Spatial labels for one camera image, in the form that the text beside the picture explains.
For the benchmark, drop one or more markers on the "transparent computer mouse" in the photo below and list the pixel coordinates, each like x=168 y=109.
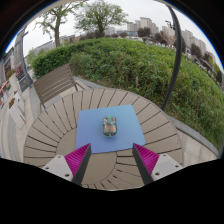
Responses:
x=109 y=126

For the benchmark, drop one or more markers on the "round leafy tree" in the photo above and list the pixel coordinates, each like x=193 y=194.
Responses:
x=100 y=15

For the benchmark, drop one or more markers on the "far high-rise buildings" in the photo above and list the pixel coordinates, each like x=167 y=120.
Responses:
x=146 y=24

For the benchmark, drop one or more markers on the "white planter box with flowers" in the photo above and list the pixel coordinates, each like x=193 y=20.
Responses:
x=16 y=114

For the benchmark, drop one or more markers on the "tall dark sign pillar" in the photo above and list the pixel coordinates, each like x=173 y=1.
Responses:
x=20 y=63

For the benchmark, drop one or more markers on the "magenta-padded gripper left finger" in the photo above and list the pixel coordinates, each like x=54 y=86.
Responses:
x=77 y=160

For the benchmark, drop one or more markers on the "grey-brown slatted chair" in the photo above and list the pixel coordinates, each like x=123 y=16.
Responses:
x=53 y=83

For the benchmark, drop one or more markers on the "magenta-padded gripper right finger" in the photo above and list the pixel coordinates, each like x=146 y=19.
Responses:
x=146 y=160

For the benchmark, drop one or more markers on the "green hedge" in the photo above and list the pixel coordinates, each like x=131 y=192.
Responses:
x=133 y=63

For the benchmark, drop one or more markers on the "tree with bare trunk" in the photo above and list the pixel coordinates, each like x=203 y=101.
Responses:
x=57 y=31

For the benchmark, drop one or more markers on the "blue square mouse pad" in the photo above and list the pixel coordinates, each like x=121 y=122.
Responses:
x=90 y=133

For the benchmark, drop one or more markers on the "dark curved parasol pole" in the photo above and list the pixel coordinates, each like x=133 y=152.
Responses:
x=176 y=56

